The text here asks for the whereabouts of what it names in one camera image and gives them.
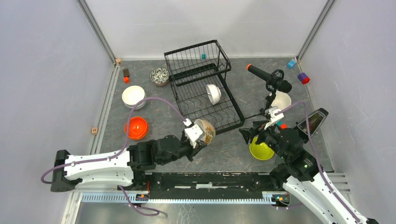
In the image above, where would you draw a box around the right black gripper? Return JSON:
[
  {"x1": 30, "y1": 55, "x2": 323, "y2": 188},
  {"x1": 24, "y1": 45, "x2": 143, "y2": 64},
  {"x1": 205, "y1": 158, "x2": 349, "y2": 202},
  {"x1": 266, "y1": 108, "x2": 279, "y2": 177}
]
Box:
[{"x1": 238, "y1": 119, "x2": 289, "y2": 160}]

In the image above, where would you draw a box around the lime green bowl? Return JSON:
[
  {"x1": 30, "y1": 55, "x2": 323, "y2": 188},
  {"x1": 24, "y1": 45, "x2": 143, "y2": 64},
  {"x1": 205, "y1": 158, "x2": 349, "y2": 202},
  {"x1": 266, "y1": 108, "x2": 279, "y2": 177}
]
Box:
[{"x1": 249, "y1": 136, "x2": 275, "y2": 161}]

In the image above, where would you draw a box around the patterned cream bowl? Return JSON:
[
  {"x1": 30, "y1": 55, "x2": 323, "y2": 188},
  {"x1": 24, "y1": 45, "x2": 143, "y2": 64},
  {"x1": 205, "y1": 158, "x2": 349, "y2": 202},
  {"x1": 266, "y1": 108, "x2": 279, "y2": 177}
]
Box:
[{"x1": 194, "y1": 119, "x2": 216, "y2": 145}]

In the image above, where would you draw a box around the beige ceramic bowl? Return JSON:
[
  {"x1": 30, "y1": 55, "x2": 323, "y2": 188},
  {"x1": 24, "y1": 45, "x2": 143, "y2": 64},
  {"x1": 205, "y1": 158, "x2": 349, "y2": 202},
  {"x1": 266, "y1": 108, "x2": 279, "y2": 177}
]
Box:
[{"x1": 271, "y1": 91, "x2": 292, "y2": 110}]

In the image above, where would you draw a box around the orange bowl rack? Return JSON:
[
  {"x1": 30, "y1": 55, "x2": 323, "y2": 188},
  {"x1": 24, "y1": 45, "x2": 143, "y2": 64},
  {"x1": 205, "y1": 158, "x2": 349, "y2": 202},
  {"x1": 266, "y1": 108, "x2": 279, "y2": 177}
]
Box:
[{"x1": 124, "y1": 117, "x2": 149, "y2": 140}]

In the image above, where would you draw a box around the white bowl grey rim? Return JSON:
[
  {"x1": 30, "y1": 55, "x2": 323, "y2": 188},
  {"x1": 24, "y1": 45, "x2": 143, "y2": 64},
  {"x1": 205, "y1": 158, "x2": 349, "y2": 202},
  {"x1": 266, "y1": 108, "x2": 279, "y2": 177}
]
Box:
[{"x1": 123, "y1": 100, "x2": 146, "y2": 110}]

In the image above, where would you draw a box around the black wire dish rack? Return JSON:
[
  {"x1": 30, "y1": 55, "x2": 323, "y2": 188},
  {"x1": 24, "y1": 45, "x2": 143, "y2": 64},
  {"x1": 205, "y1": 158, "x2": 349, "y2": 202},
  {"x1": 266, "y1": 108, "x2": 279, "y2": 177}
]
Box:
[{"x1": 164, "y1": 39, "x2": 245, "y2": 134}]

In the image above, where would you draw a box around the pink floral bowl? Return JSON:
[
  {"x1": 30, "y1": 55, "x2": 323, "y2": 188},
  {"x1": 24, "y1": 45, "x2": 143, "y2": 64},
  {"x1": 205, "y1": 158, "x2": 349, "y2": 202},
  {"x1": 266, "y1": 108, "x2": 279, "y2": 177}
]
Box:
[{"x1": 149, "y1": 68, "x2": 170, "y2": 86}]

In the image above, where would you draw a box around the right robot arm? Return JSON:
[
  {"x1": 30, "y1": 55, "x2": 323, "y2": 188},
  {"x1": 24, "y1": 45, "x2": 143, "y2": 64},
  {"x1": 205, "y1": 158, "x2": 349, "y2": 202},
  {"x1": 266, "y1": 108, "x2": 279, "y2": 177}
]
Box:
[{"x1": 239, "y1": 121, "x2": 377, "y2": 224}]

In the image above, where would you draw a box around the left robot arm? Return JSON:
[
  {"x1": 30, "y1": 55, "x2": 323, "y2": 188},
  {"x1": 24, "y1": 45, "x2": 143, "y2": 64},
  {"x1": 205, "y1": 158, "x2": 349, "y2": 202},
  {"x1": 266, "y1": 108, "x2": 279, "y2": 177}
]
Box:
[{"x1": 50, "y1": 133, "x2": 213, "y2": 192}]

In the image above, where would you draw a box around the black microphone on tripod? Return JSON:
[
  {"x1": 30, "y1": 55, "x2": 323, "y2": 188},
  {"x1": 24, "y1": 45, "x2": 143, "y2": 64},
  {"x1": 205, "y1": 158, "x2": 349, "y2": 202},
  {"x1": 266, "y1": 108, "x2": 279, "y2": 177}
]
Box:
[{"x1": 245, "y1": 64, "x2": 292, "y2": 119}]

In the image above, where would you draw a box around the purple red block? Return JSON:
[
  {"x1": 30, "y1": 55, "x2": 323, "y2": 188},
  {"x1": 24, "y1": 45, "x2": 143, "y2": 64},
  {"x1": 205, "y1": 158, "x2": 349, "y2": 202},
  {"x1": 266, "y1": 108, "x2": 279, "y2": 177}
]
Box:
[{"x1": 297, "y1": 72, "x2": 310, "y2": 84}]

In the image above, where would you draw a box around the blue block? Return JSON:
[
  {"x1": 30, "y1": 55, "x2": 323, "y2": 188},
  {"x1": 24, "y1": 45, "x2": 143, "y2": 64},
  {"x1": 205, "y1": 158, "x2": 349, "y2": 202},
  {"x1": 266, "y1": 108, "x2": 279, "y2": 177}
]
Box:
[{"x1": 287, "y1": 58, "x2": 297, "y2": 69}]

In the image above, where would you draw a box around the wooden letter cube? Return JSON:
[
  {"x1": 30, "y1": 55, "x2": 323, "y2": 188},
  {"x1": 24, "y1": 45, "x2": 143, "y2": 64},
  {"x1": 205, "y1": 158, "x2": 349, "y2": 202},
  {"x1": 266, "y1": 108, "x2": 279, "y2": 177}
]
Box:
[{"x1": 91, "y1": 127, "x2": 99, "y2": 135}]

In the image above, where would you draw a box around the brown block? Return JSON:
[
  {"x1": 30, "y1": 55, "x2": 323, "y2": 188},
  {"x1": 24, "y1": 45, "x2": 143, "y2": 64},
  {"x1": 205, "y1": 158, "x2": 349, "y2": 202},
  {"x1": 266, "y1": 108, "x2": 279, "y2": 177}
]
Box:
[{"x1": 123, "y1": 69, "x2": 130, "y2": 77}]

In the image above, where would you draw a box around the wooden cube corner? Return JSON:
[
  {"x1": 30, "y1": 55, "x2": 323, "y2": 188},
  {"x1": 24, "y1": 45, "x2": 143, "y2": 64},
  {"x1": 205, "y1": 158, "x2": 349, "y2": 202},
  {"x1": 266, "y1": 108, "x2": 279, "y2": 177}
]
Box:
[{"x1": 115, "y1": 58, "x2": 122, "y2": 65}]

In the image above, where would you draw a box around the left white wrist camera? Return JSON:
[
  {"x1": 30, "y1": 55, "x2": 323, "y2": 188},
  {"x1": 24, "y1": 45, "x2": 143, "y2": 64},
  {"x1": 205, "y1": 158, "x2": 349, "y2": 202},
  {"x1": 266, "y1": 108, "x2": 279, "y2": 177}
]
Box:
[{"x1": 184, "y1": 124, "x2": 204, "y2": 148}]

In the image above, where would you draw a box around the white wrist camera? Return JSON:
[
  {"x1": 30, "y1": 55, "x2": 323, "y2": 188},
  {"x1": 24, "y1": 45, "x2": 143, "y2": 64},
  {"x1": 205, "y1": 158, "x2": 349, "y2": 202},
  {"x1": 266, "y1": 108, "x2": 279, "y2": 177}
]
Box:
[
  {"x1": 264, "y1": 106, "x2": 284, "y2": 130},
  {"x1": 184, "y1": 124, "x2": 204, "y2": 148}
]

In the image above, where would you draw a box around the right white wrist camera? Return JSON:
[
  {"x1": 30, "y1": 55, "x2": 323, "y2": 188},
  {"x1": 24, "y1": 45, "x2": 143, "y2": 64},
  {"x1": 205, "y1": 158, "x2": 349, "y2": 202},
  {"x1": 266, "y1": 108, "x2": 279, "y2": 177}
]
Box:
[{"x1": 264, "y1": 106, "x2": 284, "y2": 130}]

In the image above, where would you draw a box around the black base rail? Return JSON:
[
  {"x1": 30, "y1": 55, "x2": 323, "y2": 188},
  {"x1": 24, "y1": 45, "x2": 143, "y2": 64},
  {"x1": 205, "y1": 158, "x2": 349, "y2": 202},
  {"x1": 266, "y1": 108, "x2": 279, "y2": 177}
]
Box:
[{"x1": 124, "y1": 171, "x2": 290, "y2": 200}]

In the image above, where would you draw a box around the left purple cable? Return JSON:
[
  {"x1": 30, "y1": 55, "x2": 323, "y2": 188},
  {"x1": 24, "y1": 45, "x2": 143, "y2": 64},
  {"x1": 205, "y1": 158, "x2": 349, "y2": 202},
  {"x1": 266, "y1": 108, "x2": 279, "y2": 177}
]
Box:
[{"x1": 40, "y1": 97, "x2": 192, "y2": 217}]

